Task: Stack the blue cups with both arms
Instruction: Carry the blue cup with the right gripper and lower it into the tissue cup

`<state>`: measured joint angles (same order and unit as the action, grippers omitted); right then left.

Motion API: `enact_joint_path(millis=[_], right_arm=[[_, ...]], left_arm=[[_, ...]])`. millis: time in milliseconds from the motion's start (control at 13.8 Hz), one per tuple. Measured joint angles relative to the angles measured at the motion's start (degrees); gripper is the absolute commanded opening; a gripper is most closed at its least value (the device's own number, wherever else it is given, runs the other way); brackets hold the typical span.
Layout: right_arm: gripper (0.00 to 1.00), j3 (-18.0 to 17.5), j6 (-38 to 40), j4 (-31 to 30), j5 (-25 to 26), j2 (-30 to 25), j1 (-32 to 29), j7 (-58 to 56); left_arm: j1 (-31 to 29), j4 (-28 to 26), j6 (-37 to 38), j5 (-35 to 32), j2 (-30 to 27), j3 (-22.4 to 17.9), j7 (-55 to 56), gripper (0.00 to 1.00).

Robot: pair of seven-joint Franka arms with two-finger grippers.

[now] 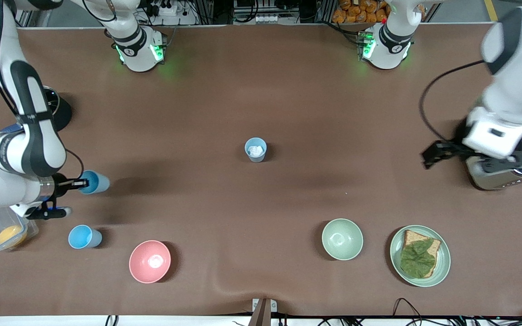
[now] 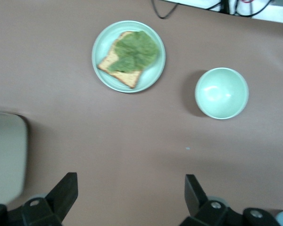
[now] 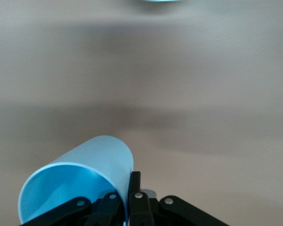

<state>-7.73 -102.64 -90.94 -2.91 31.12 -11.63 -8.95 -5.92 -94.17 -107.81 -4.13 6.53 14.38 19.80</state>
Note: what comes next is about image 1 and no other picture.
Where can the white multi-socket strip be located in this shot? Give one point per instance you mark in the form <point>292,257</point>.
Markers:
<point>269,19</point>

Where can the bright blue plastic cup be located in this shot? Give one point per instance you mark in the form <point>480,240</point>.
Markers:
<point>100,182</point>
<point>82,237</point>

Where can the brown bread slice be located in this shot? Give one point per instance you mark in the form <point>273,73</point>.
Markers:
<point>432,246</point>

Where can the grey metal table bracket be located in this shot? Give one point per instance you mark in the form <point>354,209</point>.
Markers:
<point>263,310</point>

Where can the orange round food piece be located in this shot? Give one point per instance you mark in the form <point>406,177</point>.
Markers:
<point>11,235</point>

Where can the pale green bowl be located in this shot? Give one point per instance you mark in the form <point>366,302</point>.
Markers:
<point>342,239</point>

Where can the white power strip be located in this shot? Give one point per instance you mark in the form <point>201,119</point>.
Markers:
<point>166,9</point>

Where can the green lettuce leaf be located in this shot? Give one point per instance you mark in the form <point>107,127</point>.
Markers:
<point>416,259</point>

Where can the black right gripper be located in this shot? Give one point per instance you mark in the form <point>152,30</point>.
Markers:
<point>60,186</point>

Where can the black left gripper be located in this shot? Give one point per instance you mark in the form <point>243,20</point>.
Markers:
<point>452,149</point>

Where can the grey-blue plastic cup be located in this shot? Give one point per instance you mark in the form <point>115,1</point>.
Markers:
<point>255,159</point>

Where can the pink bowl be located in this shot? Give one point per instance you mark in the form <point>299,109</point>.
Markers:
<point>149,261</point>

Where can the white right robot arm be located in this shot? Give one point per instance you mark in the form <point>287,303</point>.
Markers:
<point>34,145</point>

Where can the beige metal toaster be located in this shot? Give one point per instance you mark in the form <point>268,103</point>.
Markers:
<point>483,181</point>

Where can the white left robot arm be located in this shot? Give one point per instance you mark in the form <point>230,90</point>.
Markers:
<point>510,90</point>

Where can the pale green plate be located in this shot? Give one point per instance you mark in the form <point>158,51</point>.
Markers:
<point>443,262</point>

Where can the white crumpled paper ball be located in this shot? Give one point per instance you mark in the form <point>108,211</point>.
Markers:
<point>255,151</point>

